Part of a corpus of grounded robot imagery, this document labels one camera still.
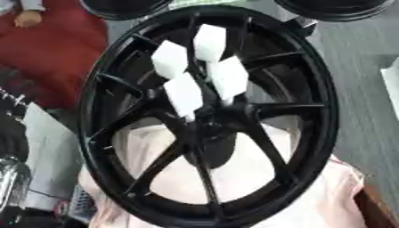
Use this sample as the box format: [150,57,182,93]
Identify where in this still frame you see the person's hand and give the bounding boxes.
[12,10,45,29]

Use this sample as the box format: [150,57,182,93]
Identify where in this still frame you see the black round wheel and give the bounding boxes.
[273,0,398,22]
[79,0,176,21]

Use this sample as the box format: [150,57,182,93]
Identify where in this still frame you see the white pin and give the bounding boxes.
[162,72,206,120]
[191,23,230,63]
[206,55,251,105]
[150,39,191,81]

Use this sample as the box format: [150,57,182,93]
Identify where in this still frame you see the black spoked wheel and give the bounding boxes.
[76,4,342,228]

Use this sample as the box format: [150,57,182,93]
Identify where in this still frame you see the grey flat panel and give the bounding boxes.
[21,102,86,210]

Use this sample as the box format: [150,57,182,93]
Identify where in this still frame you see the white board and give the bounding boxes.
[379,57,399,120]

